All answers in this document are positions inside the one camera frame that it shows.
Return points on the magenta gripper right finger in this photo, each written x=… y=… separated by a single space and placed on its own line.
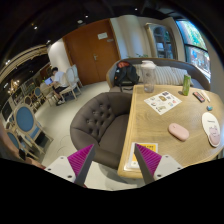
x=148 y=165

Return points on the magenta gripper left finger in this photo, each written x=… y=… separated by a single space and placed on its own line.
x=80 y=163

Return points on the pink computer mouse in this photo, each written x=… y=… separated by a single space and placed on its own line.
x=178 y=131

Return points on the yellow white booklet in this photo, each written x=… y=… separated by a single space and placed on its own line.
x=135 y=155

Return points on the dark grey tufted armchair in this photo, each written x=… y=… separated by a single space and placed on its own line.
x=103 y=121

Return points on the blue cushioned white chair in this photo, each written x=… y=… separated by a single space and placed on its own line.
x=27 y=124

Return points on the white sticker sheet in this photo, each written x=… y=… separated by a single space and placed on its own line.
x=162 y=102

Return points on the small blue heart object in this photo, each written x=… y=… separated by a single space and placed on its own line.
x=209 y=108

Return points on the dark phone with red case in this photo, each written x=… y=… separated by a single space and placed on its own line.
x=199 y=97

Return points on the seated person in white shirt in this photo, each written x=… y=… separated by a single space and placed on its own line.
x=59 y=84

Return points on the black backpack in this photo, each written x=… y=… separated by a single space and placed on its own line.
x=125 y=74

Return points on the white pen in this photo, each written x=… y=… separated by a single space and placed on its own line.
x=205 y=95

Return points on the white upholstered chair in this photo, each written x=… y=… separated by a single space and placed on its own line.
x=73 y=81

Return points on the green bottle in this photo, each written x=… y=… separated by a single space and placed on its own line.
x=186 y=85

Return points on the grey striped sofa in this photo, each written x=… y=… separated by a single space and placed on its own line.
x=168 y=72

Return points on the clear plastic water bottle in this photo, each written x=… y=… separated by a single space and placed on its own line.
x=148 y=75

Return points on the wooden double door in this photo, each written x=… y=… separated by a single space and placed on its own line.
x=92 y=48

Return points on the white display cabinet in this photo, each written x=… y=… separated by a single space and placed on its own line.
x=161 y=41

